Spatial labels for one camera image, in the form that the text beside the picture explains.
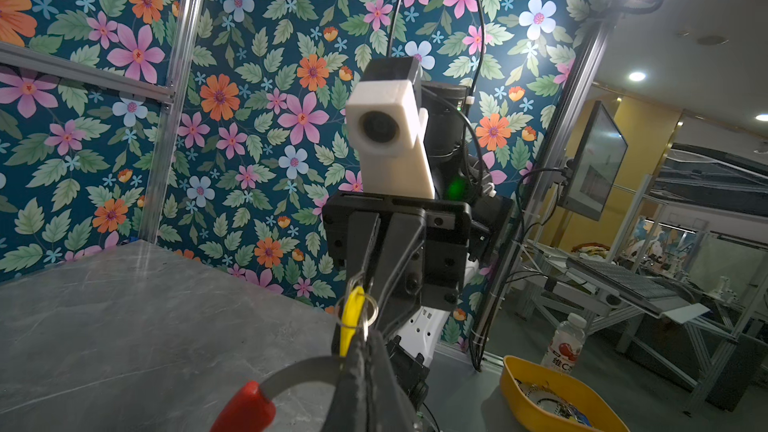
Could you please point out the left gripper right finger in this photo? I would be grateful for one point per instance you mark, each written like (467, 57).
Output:
(367, 396)

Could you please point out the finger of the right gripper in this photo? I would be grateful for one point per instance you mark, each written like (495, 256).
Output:
(398, 277)
(362, 234)

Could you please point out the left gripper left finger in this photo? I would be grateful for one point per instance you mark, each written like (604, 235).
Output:
(321, 369)

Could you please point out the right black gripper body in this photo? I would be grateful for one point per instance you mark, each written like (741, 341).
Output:
(444, 251)

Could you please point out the keyring with coloured keys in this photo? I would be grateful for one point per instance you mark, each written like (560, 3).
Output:
(249, 410)

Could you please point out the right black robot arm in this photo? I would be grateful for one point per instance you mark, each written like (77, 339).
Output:
(458, 176)

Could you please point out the plastic water bottle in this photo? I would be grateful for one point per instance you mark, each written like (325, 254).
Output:
(566, 345)

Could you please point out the yellow plastic bin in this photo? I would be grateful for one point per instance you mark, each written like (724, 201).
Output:
(542, 399)

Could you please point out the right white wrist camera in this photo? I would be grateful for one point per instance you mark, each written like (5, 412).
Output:
(387, 126)

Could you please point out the wall monitor screen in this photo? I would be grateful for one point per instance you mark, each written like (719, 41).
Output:
(591, 173)

